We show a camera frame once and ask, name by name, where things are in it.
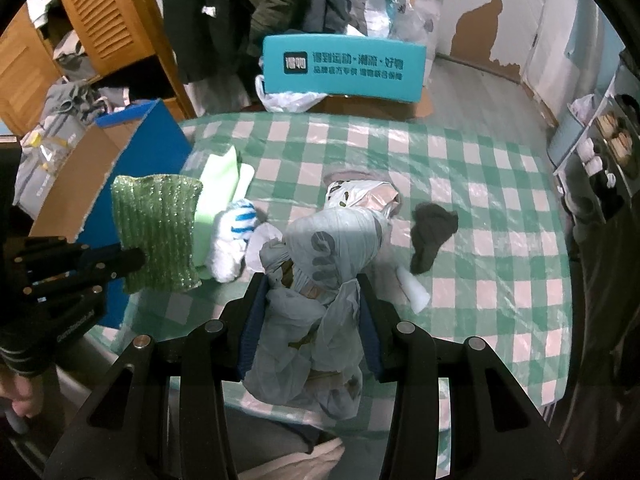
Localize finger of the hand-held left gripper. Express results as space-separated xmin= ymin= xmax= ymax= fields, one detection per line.
xmin=25 ymin=249 xmax=147 ymax=306
xmin=12 ymin=236 xmax=92 ymax=273

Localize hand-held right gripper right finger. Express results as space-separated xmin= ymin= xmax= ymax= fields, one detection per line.
xmin=356 ymin=274 xmax=576 ymax=480

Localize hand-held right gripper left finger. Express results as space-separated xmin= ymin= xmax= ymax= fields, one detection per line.
xmin=42 ymin=272 xmax=273 ymax=480

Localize green glittery dish cloth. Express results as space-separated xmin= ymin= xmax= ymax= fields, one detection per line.
xmin=110 ymin=174 xmax=205 ymax=295

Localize white blue striped sock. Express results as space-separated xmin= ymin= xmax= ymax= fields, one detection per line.
xmin=207 ymin=199 xmax=259 ymax=283

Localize blue cardboard box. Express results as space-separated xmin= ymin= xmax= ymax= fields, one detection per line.
xmin=27 ymin=99 xmax=193 ymax=331

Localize grey plastic bag bundle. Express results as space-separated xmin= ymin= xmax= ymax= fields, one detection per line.
xmin=241 ymin=207 xmax=388 ymax=418

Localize light green towel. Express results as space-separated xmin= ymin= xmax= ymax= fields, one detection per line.
xmin=192 ymin=146 xmax=256 ymax=267

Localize grey sock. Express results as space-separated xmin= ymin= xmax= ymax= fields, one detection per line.
xmin=410 ymin=202 xmax=460 ymax=276

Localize white printed plastic bag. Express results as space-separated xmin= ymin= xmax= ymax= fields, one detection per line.
xmin=325 ymin=178 xmax=403 ymax=221

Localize person's left forearm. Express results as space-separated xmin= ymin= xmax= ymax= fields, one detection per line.
xmin=0 ymin=337 xmax=57 ymax=378

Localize person's left hand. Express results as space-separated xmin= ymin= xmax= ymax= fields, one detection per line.
xmin=0 ymin=370 xmax=40 ymax=422

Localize grey fabric bag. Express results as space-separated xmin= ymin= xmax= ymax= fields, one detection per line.
xmin=15 ymin=80 xmax=110 ymax=206

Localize wooden cabinet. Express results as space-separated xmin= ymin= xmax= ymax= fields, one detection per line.
xmin=0 ymin=5 xmax=66 ymax=136

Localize green checked tablecloth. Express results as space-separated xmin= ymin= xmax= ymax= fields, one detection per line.
xmin=100 ymin=110 xmax=576 ymax=480

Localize wooden louvre door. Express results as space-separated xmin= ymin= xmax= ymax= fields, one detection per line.
xmin=50 ymin=0 xmax=167 ymax=80

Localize black hanging jacket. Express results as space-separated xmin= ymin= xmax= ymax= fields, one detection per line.
xmin=162 ymin=0 xmax=266 ymax=86

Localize turquoise cardboard box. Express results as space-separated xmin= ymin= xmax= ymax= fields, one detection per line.
xmin=261 ymin=35 xmax=428 ymax=105

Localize metal shelf rack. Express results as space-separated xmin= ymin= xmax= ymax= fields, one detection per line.
xmin=547 ymin=50 xmax=640 ymax=241

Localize olive green hanging jacket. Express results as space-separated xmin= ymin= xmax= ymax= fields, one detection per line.
xmin=245 ymin=0 xmax=321 ymax=61

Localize clear plastic bag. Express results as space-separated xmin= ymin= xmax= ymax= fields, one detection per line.
xmin=390 ymin=7 xmax=442 ymax=57

